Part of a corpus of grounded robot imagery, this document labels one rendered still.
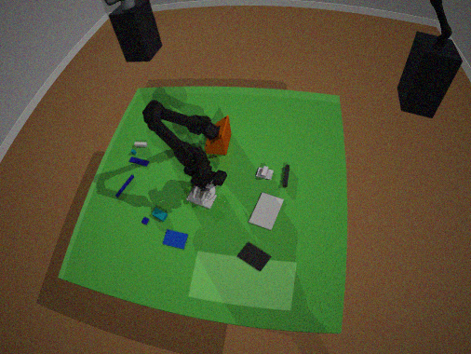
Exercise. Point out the teal rectangular block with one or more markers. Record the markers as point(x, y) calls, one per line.
point(161, 215)

